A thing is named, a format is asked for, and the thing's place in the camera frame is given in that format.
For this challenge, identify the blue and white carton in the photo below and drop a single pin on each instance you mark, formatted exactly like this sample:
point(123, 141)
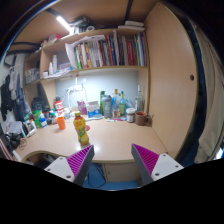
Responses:
point(94, 110)

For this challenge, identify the white power strip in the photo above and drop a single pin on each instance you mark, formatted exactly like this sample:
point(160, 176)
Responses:
point(77, 88)

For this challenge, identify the clear bottle with yellow cap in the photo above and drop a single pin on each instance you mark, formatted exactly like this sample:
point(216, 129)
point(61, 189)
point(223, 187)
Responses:
point(116, 105)

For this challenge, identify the small white blue-labelled bottle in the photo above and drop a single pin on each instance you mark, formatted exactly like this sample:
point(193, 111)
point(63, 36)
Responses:
point(67, 114)

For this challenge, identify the white bottle with blue cap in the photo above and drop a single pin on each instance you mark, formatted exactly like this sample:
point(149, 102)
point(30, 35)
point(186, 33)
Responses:
point(43, 122)

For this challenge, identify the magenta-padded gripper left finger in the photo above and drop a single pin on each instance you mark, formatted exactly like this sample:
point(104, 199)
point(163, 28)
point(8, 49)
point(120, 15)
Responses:
point(61, 168)

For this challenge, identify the wooden shelf unit with books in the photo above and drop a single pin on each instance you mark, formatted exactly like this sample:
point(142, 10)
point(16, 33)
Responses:
point(100, 71)

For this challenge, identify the flat round red coaster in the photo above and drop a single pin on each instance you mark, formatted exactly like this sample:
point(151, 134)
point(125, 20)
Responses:
point(88, 128)

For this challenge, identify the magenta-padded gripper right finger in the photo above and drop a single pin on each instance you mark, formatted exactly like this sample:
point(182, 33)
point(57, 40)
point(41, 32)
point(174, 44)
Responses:
point(163, 166)

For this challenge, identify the red and white canister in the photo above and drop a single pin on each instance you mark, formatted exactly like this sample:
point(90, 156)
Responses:
point(59, 107)

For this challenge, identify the ceiling strip light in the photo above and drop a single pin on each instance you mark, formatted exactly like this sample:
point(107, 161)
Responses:
point(63, 23)

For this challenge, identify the clear bottle with green cap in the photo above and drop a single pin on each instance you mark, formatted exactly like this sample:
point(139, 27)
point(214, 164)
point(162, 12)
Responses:
point(122, 106)

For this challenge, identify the yellow drink bottle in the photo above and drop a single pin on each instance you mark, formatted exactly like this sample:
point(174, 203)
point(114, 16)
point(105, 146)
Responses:
point(81, 130)

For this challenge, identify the pink pouch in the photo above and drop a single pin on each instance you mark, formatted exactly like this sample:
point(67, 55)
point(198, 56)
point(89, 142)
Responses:
point(82, 107)

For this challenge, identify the orange plastic cup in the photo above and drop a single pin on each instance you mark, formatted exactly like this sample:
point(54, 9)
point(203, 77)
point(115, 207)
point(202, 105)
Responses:
point(61, 123)

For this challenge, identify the clear glass bottle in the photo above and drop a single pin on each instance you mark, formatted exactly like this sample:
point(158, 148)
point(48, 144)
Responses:
point(139, 101)

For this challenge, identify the brown mug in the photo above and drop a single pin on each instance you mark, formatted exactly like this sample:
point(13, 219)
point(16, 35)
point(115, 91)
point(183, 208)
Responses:
point(141, 118)

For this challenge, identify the brown jar with white lid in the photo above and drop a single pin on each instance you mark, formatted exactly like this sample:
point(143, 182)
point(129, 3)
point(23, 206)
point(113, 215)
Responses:
point(130, 116)

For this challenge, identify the grey shaker bottle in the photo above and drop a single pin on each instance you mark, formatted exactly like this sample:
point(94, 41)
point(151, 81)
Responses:
point(107, 107)

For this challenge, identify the green plastic bottle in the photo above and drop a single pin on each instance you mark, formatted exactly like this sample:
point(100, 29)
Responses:
point(36, 119)

